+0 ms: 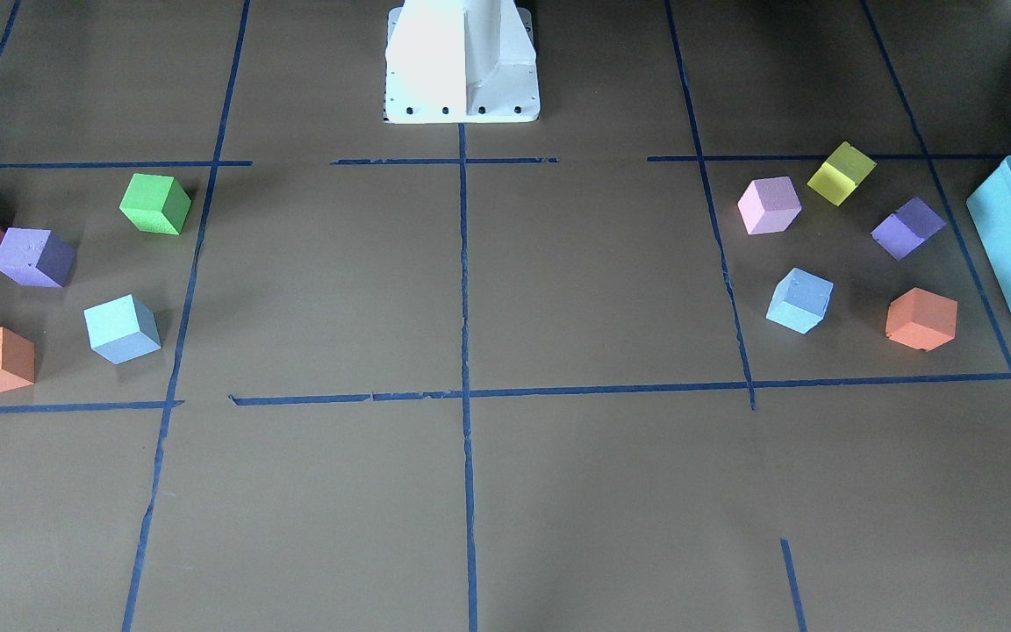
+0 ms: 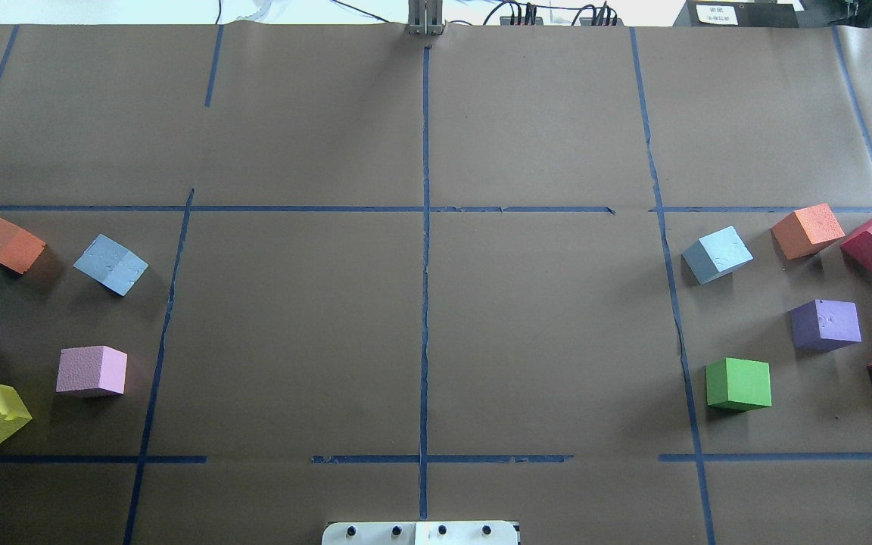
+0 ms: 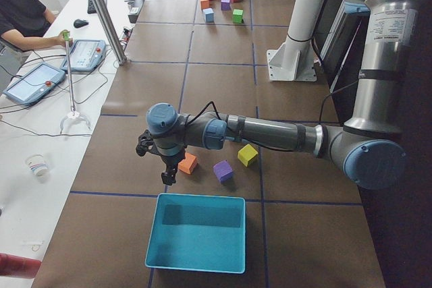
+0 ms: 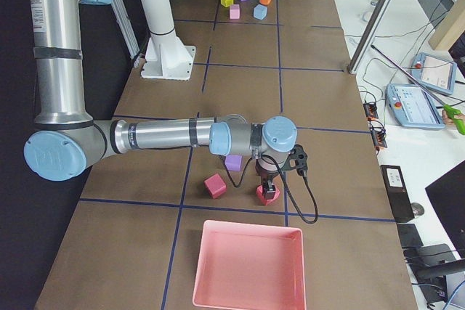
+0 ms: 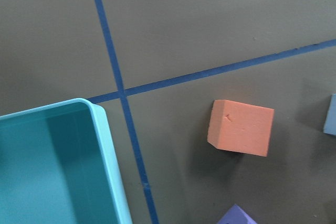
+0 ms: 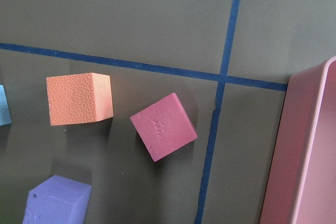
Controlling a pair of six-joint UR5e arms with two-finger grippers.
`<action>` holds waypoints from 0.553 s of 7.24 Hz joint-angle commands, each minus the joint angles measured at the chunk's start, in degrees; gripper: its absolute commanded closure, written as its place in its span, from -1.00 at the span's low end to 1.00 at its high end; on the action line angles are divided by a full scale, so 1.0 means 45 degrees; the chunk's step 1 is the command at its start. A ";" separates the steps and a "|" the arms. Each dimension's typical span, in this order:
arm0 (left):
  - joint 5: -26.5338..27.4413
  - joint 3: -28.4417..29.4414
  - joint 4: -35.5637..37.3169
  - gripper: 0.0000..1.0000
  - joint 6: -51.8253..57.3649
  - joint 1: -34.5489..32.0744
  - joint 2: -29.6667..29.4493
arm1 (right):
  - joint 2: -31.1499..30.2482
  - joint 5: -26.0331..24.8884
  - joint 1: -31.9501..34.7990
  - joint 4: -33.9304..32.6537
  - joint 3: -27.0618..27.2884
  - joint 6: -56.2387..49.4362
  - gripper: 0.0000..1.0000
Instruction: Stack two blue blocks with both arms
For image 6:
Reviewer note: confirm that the light blue foam block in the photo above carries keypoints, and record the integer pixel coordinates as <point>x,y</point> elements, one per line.
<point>5,117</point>

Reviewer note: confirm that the pink-red foam block right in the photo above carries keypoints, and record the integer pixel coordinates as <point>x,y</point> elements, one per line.
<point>164,127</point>

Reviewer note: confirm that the orange foam block near pink tray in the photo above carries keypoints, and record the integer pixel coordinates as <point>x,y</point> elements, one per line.
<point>79,98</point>

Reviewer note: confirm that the purple foam block near pink tray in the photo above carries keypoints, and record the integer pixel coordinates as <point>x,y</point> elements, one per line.
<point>57,200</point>

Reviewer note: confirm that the pink plastic tray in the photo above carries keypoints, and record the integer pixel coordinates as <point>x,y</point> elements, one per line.
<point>301,183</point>

